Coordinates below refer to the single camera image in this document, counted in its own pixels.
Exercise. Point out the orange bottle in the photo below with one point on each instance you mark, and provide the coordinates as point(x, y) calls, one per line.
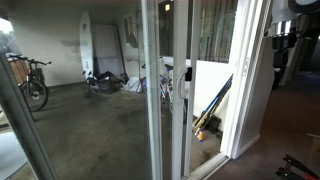
point(200, 136)

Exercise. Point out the white framed sliding glass door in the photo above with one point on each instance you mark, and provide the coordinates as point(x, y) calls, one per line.
point(180, 40)

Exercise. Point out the dark wall hanging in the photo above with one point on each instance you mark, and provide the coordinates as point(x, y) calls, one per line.
point(131, 33)

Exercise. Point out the black bag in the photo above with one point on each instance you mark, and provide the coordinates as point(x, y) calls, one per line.
point(111, 81)

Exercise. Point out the white baseboard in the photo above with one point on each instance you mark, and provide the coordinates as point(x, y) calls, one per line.
point(250, 145)

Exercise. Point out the fixed glass panel white frame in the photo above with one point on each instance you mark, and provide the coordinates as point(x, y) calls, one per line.
point(154, 100)

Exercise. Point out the wooden bicycle crate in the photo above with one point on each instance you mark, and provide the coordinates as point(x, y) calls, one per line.
point(18, 71)

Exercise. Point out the grey leaning board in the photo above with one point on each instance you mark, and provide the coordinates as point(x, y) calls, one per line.
point(106, 46)

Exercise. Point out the thin white post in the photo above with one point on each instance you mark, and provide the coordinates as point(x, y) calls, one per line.
point(194, 50)

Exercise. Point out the white door track sill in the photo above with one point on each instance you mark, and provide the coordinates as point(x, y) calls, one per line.
point(210, 168)

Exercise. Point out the blue long pole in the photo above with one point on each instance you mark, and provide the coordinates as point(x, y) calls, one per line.
point(216, 99)

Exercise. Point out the blue and white bicycle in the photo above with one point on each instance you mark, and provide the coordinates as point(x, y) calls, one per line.
point(165, 88)

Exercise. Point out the white surfboard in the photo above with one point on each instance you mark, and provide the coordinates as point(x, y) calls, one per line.
point(86, 43)

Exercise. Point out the red and black tool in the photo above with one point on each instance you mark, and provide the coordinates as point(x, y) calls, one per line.
point(296, 163)

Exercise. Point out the black dustpan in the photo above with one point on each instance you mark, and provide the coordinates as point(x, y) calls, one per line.
point(214, 125)

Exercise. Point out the grey diagonal frame bar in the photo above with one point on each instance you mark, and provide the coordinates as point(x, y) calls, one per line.
point(20, 120)

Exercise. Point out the black bicycle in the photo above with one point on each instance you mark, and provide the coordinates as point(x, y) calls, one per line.
point(37, 74)

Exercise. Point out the white door jamb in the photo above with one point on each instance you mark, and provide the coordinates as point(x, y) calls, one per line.
point(240, 100)

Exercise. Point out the yellow lit lamp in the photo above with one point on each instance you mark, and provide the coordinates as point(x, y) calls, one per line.
point(167, 7)

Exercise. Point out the tan wooden pole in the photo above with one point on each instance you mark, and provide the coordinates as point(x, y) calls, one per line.
point(208, 118)

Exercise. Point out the white bag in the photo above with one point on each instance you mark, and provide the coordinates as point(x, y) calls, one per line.
point(133, 85)

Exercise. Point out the window with vertical blinds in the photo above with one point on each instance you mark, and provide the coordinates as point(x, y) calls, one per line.
point(216, 30)

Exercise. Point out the small dark wheeled frame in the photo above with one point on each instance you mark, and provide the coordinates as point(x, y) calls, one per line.
point(92, 84)

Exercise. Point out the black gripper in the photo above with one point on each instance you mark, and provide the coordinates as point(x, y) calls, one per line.
point(283, 41)

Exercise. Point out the cardboard box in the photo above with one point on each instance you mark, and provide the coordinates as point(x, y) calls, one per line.
point(315, 146)

